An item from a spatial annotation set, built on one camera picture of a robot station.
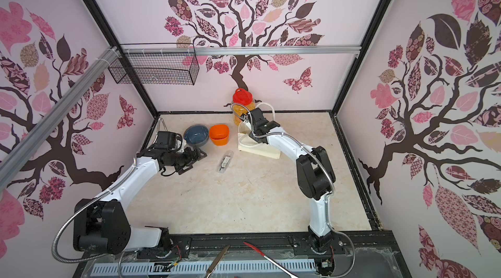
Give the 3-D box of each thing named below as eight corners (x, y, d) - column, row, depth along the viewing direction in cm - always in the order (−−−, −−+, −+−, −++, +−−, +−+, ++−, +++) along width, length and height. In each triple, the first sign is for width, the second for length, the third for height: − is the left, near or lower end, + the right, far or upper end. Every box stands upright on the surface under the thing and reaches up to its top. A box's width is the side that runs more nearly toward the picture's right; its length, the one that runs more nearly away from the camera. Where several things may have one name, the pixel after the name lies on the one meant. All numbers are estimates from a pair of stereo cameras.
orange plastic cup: (210, 145, 107) (208, 138, 102) (212, 131, 114) (211, 124, 109) (229, 145, 107) (227, 138, 102) (230, 131, 114) (229, 124, 109)
